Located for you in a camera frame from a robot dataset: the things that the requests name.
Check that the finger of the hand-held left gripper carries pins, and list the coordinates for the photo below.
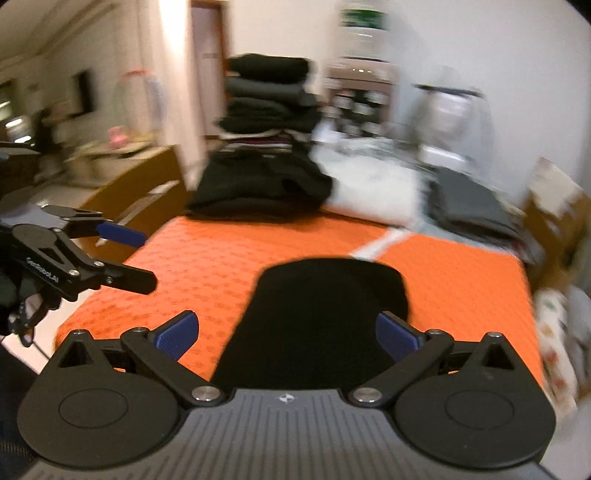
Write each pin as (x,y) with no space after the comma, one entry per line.
(134,279)
(122,234)

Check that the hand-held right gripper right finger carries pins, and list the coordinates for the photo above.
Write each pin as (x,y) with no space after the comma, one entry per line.
(397,334)

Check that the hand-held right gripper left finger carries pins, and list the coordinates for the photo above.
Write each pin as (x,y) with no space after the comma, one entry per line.
(178,334)

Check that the black pants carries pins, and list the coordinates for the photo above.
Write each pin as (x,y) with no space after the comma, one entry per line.
(318,323)

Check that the stack of folded dark clothes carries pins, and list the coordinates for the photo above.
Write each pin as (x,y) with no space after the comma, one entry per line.
(258,141)

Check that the wooden chair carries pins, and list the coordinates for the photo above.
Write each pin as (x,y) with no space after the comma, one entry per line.
(134,184)

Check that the orange patterned table mat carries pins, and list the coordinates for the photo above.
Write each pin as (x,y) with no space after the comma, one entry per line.
(231,258)

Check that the clear dome cover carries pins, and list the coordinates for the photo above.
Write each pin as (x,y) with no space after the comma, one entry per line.
(136,101)

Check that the grey folded cloth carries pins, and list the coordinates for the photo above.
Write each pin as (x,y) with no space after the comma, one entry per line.
(466,207)

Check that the black garment grey lining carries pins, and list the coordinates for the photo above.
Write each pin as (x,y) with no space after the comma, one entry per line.
(263,184)

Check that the floral printed cloth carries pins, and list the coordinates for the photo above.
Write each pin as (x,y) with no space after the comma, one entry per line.
(554,346)

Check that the black folded garment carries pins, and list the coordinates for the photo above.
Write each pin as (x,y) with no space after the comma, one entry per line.
(277,107)
(272,124)
(270,67)

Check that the brown framed door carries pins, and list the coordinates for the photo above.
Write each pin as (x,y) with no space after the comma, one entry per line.
(207,69)

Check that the cardboard box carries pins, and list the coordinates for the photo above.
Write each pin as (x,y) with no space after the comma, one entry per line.
(558,217)

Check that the dark grey folded garment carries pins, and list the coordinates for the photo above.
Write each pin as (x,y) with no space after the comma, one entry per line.
(272,90)

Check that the clear plastic container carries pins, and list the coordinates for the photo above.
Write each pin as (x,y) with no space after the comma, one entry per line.
(450,120)

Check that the large water jug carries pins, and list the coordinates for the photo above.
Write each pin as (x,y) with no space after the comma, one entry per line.
(364,23)

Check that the wall television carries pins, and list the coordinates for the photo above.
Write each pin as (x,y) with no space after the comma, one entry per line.
(83,92)

